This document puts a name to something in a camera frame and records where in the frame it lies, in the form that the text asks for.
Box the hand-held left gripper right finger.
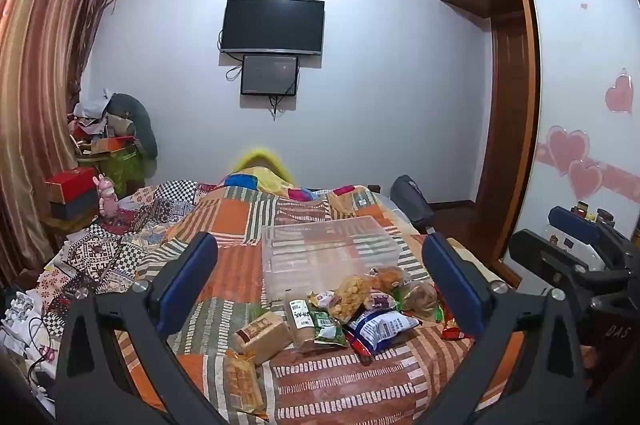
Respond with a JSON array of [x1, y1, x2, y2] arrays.
[[421, 232, 588, 425]]

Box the yellow plush pillow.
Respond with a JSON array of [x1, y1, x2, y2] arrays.
[[232, 147, 294, 182]]

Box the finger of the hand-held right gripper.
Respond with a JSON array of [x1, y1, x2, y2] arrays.
[[509, 229, 591, 292], [548, 206, 603, 246]]

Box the red box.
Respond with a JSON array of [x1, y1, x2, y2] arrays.
[[44, 167, 99, 207]]

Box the blue white snack packet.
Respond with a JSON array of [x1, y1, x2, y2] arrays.
[[345, 309, 422, 365]]

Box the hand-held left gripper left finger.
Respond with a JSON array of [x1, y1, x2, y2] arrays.
[[54, 232, 221, 425]]

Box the small colourful figurines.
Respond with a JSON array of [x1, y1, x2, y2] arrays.
[[569, 200, 615, 224]]

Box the striped brown curtain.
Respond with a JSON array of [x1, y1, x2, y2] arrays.
[[0, 0, 124, 288]]

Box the yellow puff snack bag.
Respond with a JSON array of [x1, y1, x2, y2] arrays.
[[330, 274, 374, 324]]

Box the brown cracker packet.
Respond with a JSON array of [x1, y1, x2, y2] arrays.
[[235, 311, 294, 366]]

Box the black wall television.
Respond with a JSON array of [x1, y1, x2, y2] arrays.
[[220, 0, 326, 56]]

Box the brown wooden door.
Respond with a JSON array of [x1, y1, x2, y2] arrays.
[[472, 0, 541, 208]]

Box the orange biscuit packet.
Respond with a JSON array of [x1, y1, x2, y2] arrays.
[[223, 351, 265, 414]]

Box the purple snack packet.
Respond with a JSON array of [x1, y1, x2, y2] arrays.
[[364, 292, 401, 314]]

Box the colourful floral blanket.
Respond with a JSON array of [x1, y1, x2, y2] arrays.
[[219, 167, 323, 202]]

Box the grey bag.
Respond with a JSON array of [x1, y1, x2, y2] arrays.
[[389, 174, 436, 234]]

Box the dark grey box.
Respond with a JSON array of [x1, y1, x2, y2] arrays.
[[49, 192, 102, 222]]

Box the red snack packet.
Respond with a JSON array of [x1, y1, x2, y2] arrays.
[[440, 319, 474, 342]]

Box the tangled cables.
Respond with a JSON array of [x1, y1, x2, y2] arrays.
[[0, 290, 63, 406]]

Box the green bag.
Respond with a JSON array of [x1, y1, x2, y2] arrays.
[[99, 145, 147, 197]]

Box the white wardrobe door with hearts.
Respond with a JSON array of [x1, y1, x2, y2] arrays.
[[501, 0, 640, 278]]

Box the orange flat box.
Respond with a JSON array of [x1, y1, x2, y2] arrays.
[[89, 136, 137, 156]]

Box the bread with white label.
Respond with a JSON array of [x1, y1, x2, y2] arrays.
[[284, 296, 317, 349]]

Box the small black wall monitor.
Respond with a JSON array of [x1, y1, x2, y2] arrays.
[[240, 54, 300, 97]]

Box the clear plastic storage container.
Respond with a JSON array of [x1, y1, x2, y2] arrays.
[[261, 215, 405, 306]]

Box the clear bag of brown bread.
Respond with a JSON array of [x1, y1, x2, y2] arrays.
[[400, 281, 441, 322]]

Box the green snack packet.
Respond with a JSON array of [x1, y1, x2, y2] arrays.
[[307, 307, 349, 348]]

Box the patchwork quilt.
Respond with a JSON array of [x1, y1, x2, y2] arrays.
[[42, 178, 507, 425]]

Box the pink rabbit toy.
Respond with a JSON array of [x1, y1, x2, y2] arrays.
[[94, 174, 121, 219]]

